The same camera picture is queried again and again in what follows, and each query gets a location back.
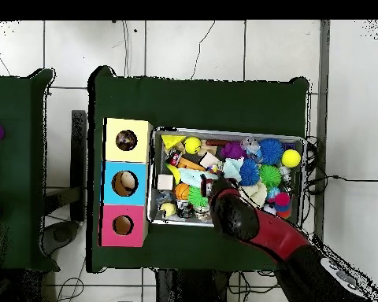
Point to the mint green cloth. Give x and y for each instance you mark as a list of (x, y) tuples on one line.
[(190, 177)]

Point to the small bright dotted fabric scrunchie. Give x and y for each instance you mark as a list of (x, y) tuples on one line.
[(214, 169)]

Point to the small blue spiky ball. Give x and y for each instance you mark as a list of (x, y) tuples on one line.
[(249, 173)]

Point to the cream white cloth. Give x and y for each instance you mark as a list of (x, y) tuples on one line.
[(255, 192)]

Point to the pale patterned fabric scrunchie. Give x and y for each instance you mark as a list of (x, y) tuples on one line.
[(126, 140)]

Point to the wooden box with three holes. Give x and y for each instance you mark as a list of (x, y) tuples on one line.
[(113, 188)]

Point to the yellow smiley face ball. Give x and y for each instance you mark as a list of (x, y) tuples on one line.
[(192, 144)]

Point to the purple knobbly rubber toy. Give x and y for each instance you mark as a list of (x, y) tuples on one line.
[(233, 150)]

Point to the yellow cheese wedge toy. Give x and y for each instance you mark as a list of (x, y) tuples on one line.
[(171, 141)]

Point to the crushed clear plastic bottle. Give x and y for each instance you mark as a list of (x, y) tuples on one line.
[(251, 146)]

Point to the black and white soccer ball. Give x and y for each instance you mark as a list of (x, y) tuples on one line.
[(270, 209)]

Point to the large blue spiky ball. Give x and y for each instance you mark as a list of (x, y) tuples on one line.
[(271, 151)]

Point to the pink spiky ball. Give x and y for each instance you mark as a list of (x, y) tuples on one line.
[(282, 198)]

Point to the dark green table cloth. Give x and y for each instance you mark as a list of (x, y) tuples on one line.
[(201, 107), (12, 157)]

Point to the plain yellow ball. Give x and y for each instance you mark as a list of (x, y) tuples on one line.
[(291, 158)]

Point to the grey round seat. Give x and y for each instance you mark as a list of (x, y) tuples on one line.
[(63, 234)]

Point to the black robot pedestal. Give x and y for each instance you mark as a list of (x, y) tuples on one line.
[(192, 289)]

